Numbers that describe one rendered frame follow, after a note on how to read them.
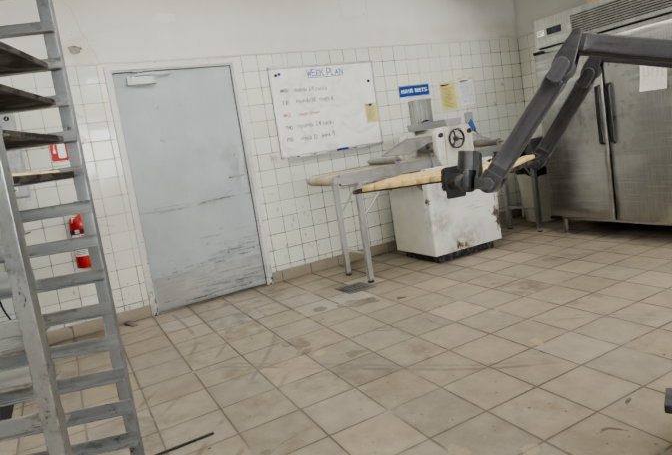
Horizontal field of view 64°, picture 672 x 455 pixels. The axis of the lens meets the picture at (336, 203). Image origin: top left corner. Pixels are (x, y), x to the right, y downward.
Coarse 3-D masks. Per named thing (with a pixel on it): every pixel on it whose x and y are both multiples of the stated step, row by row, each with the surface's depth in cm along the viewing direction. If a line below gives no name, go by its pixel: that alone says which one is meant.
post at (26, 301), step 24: (0, 144) 92; (0, 168) 92; (0, 192) 92; (0, 216) 92; (0, 240) 92; (24, 240) 95; (24, 264) 94; (24, 288) 94; (24, 312) 94; (24, 336) 94; (48, 360) 97; (48, 384) 96; (48, 408) 96; (48, 432) 97
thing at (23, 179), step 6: (36, 174) 111; (42, 174) 114; (48, 174) 118; (54, 174) 121; (60, 174) 125; (66, 174) 129; (72, 174) 133; (18, 180) 102; (24, 180) 105; (30, 180) 108; (36, 180) 111; (42, 180) 114; (48, 180) 125
